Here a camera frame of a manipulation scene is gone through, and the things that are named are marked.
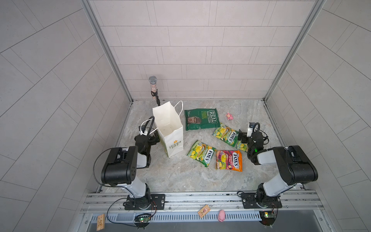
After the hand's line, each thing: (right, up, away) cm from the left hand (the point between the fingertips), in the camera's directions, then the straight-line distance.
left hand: (151, 129), depth 94 cm
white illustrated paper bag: (+12, +1, +2) cm, 12 cm away
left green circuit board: (+4, -37, -29) cm, 47 cm away
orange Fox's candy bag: (+49, -16, -11) cm, 53 cm away
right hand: (+63, +1, +1) cm, 63 cm away
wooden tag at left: (-14, -39, -30) cm, 51 cm away
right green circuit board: (+63, -38, -26) cm, 78 cm away
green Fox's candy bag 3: (+33, -13, -9) cm, 36 cm away
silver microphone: (+3, +30, -9) cm, 32 cm away
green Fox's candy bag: (+49, -3, 0) cm, 50 cm away
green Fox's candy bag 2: (+58, -10, -5) cm, 59 cm away
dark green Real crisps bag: (+34, +7, +11) cm, 36 cm away
